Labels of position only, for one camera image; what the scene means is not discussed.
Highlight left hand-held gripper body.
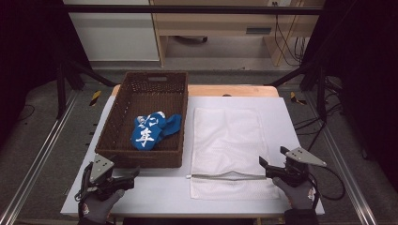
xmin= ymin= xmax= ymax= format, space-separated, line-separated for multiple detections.
xmin=82 ymin=153 xmax=126 ymax=202

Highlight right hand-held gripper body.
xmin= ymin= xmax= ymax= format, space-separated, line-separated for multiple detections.
xmin=267 ymin=146 xmax=328 ymax=188

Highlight blue cloth with white print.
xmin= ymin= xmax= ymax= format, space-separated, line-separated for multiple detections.
xmin=130 ymin=111 xmax=183 ymax=152

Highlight white mesh laundry bag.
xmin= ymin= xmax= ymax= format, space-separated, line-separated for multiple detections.
xmin=187 ymin=107 xmax=281 ymax=201

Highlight brown wicker basket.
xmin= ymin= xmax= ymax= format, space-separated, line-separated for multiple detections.
xmin=94 ymin=70 xmax=190 ymax=169

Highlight person's right hand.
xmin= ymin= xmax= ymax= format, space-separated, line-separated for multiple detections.
xmin=271 ymin=175 xmax=316 ymax=210

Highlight person's left hand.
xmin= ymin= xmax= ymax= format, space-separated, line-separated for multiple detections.
xmin=79 ymin=188 xmax=127 ymax=225

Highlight white table board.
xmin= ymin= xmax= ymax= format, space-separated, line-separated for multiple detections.
xmin=60 ymin=95 xmax=326 ymax=218

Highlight yellow black tape marker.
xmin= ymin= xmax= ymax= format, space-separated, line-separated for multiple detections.
xmin=89 ymin=90 xmax=103 ymax=108
xmin=289 ymin=91 xmax=308 ymax=106

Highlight black metal stand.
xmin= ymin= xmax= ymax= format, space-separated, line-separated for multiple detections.
xmin=268 ymin=60 xmax=329 ymax=124
xmin=55 ymin=58 xmax=117 ymax=120

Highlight wooden table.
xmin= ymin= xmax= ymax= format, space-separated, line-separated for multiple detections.
xmin=111 ymin=83 xmax=280 ymax=98

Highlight black curtain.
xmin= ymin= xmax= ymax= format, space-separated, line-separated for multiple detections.
xmin=300 ymin=0 xmax=398 ymax=188
xmin=0 ymin=0 xmax=92 ymax=149

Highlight white cabinet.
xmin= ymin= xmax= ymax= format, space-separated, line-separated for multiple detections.
xmin=63 ymin=0 xmax=161 ymax=62

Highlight light wooden desk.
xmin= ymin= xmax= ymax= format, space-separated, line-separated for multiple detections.
xmin=149 ymin=0 xmax=327 ymax=68

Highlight black floor cables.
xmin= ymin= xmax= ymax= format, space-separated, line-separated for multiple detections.
xmin=293 ymin=101 xmax=344 ymax=152

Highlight aluminium floor rail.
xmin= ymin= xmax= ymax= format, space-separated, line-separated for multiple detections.
xmin=0 ymin=89 xmax=80 ymax=225
xmin=304 ymin=91 xmax=378 ymax=225

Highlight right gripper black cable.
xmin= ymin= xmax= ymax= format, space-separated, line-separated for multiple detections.
xmin=307 ymin=165 xmax=347 ymax=210

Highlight thin black floor cable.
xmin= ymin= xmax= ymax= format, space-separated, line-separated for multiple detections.
xmin=16 ymin=103 xmax=37 ymax=124

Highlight black hanging desk cables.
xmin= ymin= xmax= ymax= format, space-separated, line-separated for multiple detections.
xmin=272 ymin=1 xmax=307 ymax=68

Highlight black horizontal frame bar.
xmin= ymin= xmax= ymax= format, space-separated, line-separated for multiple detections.
xmin=61 ymin=4 xmax=325 ymax=16

